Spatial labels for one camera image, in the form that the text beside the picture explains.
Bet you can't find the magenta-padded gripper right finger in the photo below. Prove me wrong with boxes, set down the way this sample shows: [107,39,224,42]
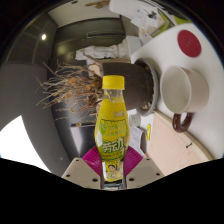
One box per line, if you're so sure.
[123,146,165,190]

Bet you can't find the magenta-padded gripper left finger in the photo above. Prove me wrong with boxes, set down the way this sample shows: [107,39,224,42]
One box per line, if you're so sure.
[61,146,103,190]

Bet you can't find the yellow drink bottle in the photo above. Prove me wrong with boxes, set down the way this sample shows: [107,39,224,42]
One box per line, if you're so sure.
[94,74,131,183]

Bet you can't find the printed paper stack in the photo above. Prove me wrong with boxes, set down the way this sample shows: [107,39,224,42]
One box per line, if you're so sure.
[128,125,148,158]

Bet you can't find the yellow marker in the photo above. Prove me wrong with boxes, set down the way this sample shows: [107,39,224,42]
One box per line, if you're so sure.
[145,123,152,142]

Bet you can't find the small white cup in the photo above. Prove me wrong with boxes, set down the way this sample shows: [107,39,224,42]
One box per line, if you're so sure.
[128,113,142,128]

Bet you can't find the grey plant saucer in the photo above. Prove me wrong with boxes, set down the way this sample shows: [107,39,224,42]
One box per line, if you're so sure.
[134,59,160,118]

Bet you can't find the dark pot with dried plant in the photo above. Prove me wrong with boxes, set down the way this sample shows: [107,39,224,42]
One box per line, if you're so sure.
[35,59,156,128]

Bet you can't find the brown cardboard box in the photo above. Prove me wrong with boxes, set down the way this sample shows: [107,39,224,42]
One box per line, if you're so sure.
[87,58,104,78]

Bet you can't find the flat round red coaster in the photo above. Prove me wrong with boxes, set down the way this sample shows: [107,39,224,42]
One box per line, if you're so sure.
[176,29,203,58]

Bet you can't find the papers with dark objects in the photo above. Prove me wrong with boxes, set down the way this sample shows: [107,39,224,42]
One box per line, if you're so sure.
[130,7,160,34]

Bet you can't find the brown wooden figure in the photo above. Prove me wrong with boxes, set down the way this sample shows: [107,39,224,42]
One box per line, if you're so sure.
[84,0,111,9]

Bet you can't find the white mug with brown handle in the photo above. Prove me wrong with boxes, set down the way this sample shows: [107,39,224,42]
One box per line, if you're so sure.
[159,65,210,134]

